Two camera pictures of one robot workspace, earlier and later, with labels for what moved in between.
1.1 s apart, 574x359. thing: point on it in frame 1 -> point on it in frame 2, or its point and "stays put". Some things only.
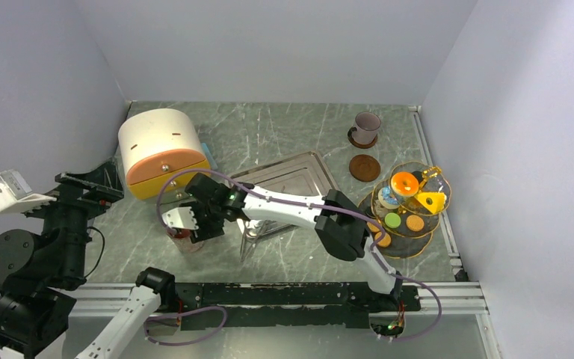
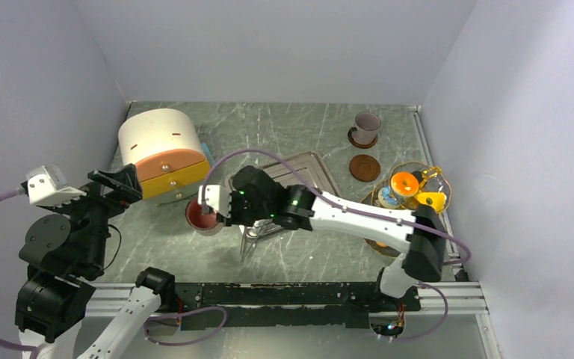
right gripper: (204, 232) -> (234, 219)
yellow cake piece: (433, 200) stays put
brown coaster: (364, 167) stays put
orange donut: (404, 184) stays put
